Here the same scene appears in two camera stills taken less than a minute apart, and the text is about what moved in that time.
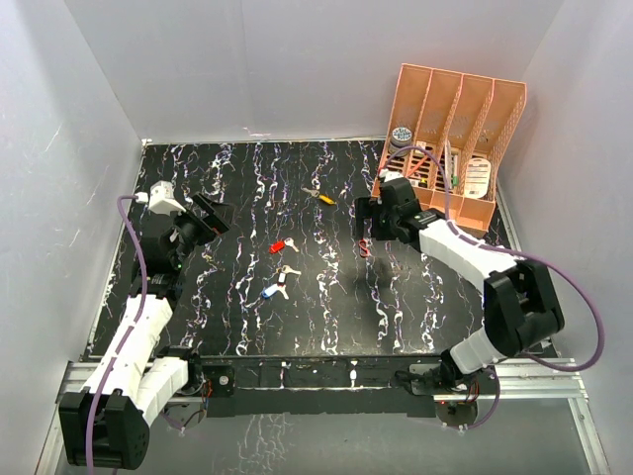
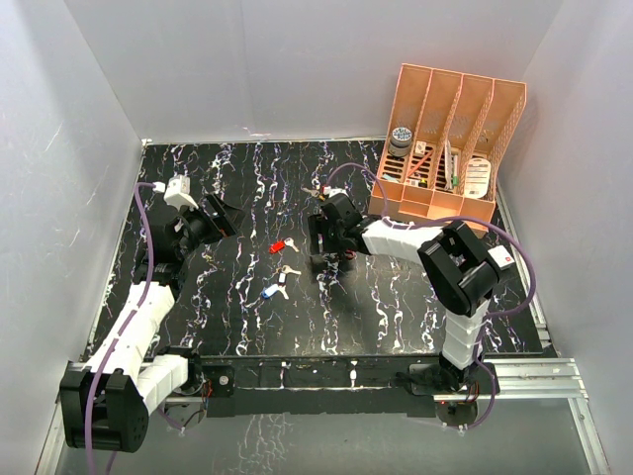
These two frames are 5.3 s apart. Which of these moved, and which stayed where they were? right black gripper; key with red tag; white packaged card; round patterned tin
Moved: right black gripper
Stayed: round patterned tin; key with red tag; white packaged card
